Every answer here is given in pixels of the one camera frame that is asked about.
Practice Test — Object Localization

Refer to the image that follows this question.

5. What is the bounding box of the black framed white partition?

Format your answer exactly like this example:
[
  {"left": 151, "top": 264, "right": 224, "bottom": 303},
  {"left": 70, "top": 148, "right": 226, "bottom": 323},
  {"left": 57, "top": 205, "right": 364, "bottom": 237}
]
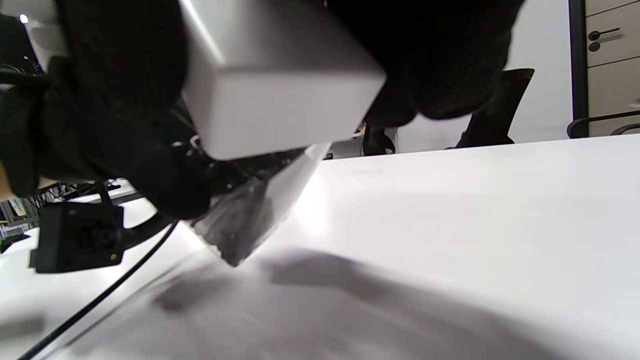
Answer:
[{"left": 395, "top": 0, "right": 590, "bottom": 153}]

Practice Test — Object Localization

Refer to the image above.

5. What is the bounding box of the clear square coffee jar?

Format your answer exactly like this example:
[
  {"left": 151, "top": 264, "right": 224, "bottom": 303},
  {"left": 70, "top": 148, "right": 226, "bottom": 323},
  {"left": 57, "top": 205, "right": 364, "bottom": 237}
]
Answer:
[{"left": 190, "top": 142, "right": 332, "bottom": 267}]

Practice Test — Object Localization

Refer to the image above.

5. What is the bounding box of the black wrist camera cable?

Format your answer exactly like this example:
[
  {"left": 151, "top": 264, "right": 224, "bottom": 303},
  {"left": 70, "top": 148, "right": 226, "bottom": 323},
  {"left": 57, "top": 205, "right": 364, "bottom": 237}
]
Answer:
[{"left": 17, "top": 220, "right": 178, "bottom": 360}]

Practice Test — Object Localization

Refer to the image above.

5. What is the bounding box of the beige door with black handle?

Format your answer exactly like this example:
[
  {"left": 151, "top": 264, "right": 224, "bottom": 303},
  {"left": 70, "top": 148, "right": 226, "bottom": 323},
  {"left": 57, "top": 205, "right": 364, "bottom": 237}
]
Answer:
[{"left": 585, "top": 0, "right": 640, "bottom": 137}]

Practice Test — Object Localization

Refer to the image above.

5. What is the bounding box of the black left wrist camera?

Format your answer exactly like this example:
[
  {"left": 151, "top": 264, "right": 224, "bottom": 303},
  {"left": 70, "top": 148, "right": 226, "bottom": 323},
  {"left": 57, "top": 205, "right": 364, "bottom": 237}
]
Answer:
[{"left": 29, "top": 202, "right": 125, "bottom": 274}]

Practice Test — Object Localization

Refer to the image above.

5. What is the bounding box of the black solid back office chair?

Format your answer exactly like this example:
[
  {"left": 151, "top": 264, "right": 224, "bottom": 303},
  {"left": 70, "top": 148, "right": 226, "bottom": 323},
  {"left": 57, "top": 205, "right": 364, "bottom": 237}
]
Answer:
[{"left": 447, "top": 68, "right": 536, "bottom": 150}]

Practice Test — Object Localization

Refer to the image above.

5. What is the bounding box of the black mesh office chair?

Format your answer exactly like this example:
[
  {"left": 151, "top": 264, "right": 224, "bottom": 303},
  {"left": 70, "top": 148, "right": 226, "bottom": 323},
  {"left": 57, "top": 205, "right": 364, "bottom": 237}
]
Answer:
[{"left": 362, "top": 124, "right": 397, "bottom": 157}]

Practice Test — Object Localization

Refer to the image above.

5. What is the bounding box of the white square jar lid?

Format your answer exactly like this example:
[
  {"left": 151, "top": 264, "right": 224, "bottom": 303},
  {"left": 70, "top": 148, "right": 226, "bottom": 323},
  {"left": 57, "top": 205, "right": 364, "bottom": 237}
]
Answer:
[{"left": 179, "top": 0, "right": 387, "bottom": 161}]

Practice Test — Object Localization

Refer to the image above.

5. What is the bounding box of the black high back office chair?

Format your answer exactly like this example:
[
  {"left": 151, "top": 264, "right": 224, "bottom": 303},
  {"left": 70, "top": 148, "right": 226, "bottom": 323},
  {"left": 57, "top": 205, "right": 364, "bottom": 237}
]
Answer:
[{"left": 566, "top": 110, "right": 640, "bottom": 139}]

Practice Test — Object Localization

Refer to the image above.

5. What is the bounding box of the person's right hand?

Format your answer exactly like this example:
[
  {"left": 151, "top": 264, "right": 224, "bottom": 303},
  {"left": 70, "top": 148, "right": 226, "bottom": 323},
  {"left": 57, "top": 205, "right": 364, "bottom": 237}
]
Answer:
[{"left": 55, "top": 0, "right": 526, "bottom": 127}]

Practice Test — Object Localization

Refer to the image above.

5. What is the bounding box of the person's left forearm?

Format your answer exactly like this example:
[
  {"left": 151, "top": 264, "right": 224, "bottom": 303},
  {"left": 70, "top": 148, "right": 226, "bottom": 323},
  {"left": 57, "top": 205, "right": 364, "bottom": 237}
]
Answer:
[{"left": 0, "top": 162, "right": 16, "bottom": 201}]

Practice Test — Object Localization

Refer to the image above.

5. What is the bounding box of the person's left hand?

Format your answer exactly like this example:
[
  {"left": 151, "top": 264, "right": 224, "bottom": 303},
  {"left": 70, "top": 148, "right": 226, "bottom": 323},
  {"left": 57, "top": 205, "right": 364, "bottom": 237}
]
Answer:
[{"left": 0, "top": 56, "right": 212, "bottom": 221}]

